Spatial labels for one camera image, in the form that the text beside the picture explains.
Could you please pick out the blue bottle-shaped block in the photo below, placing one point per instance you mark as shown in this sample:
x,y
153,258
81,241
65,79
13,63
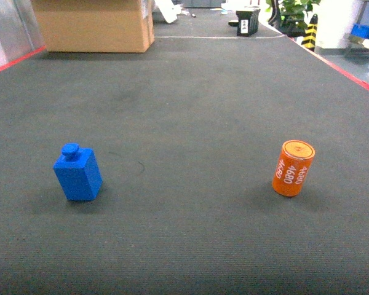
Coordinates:
x,y
78,173

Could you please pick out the orange cylindrical cap 4680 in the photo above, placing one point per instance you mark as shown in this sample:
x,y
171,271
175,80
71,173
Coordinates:
x,y
292,167

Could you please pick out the dark conveyor belt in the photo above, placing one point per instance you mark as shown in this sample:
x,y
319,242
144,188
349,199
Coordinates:
x,y
187,137

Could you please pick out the white foam piece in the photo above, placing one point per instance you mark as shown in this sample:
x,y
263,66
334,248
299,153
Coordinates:
x,y
167,9

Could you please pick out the black crate with label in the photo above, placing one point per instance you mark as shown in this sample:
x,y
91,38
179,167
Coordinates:
x,y
247,21

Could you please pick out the black yellow striped cone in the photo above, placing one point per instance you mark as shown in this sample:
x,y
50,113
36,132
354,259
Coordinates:
x,y
309,39

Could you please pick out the green potted plant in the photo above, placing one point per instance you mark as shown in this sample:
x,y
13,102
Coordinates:
x,y
288,16

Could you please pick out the large cardboard box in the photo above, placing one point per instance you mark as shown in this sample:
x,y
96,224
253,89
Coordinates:
x,y
95,26

